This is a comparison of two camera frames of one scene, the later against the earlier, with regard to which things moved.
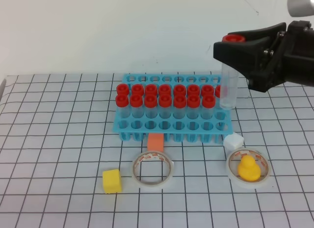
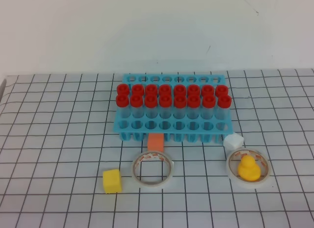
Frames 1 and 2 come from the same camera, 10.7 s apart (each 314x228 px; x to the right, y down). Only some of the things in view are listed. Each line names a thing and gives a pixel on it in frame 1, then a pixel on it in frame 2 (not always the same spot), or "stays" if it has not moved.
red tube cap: (207, 89) stays
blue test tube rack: (172, 105) stays
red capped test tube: (229, 78) to (223, 110)
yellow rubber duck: (248, 170) stays
